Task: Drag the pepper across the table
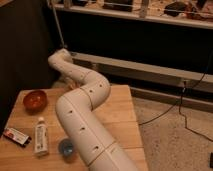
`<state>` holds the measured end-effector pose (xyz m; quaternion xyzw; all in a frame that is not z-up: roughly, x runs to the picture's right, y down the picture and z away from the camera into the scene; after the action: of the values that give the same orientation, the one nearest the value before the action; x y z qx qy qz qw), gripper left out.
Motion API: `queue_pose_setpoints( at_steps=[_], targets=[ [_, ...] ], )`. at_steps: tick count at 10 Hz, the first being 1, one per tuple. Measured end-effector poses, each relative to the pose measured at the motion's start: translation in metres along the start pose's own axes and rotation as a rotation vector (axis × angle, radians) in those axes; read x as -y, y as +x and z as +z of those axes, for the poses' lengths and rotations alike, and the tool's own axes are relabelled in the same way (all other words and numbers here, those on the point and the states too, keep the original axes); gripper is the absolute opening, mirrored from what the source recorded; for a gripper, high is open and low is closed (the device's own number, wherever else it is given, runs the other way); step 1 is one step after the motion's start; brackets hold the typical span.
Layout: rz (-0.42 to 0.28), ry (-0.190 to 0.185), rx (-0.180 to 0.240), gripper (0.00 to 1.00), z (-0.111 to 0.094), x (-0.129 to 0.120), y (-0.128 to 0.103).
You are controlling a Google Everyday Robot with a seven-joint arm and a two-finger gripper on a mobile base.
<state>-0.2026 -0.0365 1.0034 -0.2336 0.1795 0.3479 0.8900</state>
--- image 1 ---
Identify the white segmented robot arm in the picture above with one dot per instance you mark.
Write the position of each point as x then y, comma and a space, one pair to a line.
74, 109

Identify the white shelf rack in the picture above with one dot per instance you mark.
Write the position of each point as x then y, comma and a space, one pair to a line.
158, 59

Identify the red-brown bowl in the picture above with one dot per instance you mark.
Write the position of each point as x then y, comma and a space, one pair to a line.
35, 101

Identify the blue round cup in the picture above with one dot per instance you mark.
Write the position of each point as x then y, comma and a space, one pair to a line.
65, 147

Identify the white plastic bottle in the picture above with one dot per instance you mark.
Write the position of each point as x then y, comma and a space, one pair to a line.
41, 138

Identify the small snack packet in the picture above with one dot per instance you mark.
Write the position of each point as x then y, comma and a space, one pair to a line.
16, 136

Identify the black device on shelf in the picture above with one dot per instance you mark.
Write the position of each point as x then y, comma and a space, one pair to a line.
175, 8

